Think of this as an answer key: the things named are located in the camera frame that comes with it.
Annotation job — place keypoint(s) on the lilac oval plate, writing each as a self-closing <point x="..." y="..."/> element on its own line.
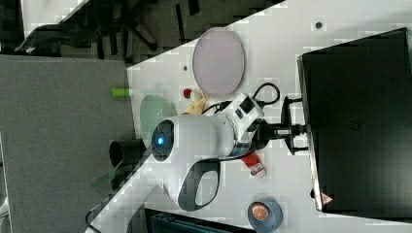
<point x="218" y="62"/>

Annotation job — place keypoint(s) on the large green bowl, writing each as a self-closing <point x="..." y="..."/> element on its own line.
<point x="153" y="110"/>

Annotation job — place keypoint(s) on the black office chair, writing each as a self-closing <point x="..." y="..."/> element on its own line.
<point x="50" y="24"/>

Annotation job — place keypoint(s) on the orange slice toy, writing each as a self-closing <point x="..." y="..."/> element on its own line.
<point x="259" y="211"/>

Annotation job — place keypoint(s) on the green marker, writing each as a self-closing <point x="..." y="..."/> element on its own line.
<point x="121" y="92"/>

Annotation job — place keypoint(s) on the black cylinder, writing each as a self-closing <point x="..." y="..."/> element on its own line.
<point x="126" y="152"/>
<point x="121" y="175"/>

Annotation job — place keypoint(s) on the black cylinder lower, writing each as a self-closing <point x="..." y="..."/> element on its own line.
<point x="121" y="175"/>

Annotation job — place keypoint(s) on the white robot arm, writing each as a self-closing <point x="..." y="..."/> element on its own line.
<point x="184" y="148"/>

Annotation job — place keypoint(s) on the red toy fruit upper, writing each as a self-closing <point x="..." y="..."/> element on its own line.
<point x="187" y="93"/>

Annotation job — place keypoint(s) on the black toaster oven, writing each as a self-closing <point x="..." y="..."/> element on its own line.
<point x="356" y="100"/>

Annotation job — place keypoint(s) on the black oven door handle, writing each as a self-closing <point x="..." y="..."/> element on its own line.
<point x="286" y="117"/>

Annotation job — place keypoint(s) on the dark teal crate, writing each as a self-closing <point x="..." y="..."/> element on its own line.
<point x="162" y="222"/>

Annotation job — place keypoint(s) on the blue bowl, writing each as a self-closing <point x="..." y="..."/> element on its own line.
<point x="272" y="222"/>

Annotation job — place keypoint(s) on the black cylinder upper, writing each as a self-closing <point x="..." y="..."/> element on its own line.
<point x="126" y="152"/>

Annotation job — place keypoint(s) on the red ketchup bottle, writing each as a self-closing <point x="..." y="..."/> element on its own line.
<point x="254" y="165"/>

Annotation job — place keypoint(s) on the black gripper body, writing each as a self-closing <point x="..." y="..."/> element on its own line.
<point x="264" y="132"/>

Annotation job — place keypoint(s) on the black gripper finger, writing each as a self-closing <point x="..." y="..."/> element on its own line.
<point x="294" y="130"/>
<point x="293" y="139"/>

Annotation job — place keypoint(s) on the yellow toy banana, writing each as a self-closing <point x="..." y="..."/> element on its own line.
<point x="197" y="103"/>

